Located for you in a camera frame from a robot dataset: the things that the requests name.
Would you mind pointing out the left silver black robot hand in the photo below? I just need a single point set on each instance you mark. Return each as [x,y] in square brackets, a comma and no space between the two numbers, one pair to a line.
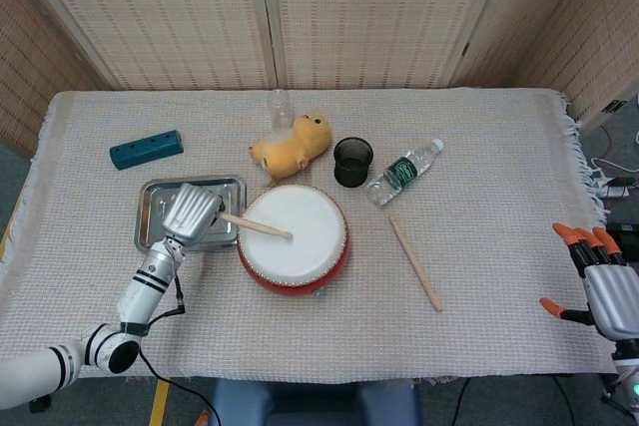
[190,214]

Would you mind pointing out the right orange-tipped robot hand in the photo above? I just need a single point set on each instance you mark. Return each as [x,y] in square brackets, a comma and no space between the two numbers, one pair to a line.
[616,301]

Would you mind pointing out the wooden drumstick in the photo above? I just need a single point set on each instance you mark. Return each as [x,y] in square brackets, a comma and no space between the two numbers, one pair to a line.
[259,227]
[414,262]

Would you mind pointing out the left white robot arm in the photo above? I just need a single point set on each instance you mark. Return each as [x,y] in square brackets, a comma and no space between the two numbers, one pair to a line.
[145,291]

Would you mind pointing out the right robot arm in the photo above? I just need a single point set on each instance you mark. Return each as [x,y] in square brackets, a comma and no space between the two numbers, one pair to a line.
[626,371]

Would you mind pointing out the stainless steel tray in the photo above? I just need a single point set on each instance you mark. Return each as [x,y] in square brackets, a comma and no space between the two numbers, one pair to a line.
[150,206]

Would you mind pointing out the black box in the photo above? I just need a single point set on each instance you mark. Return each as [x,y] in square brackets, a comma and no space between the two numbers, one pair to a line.
[626,241]

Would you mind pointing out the teal block with holes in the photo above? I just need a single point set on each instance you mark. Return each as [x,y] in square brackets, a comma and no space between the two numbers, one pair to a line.
[145,149]

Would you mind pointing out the white power strip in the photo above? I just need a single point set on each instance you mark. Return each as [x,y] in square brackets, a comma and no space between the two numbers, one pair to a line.
[615,191]

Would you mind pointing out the red drum white head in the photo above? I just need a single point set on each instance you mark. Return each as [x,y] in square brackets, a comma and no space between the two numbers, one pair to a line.
[299,256]

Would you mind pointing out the yellow plush toy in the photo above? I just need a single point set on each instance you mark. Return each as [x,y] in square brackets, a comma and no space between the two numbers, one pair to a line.
[294,149]

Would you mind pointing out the clear plastic cup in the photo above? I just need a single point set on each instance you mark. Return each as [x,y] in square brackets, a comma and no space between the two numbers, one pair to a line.
[280,112]

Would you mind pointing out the beige woven tablecloth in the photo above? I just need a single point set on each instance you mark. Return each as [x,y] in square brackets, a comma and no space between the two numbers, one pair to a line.
[474,271]

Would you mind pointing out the black mesh pen cup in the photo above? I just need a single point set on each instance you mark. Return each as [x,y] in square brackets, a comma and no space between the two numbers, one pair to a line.
[353,166]

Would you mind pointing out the bamboo folding screen panel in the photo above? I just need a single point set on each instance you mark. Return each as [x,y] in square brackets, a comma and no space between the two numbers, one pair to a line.
[30,57]
[519,22]
[369,17]
[165,17]
[609,37]

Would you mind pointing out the small orange object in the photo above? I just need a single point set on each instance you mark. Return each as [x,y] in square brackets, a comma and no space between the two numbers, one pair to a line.
[202,417]

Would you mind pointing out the clear water bottle green label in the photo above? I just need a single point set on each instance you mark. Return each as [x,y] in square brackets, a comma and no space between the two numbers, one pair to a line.
[402,171]

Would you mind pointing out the blue padded seat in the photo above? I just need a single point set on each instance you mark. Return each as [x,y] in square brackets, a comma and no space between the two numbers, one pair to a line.
[314,403]

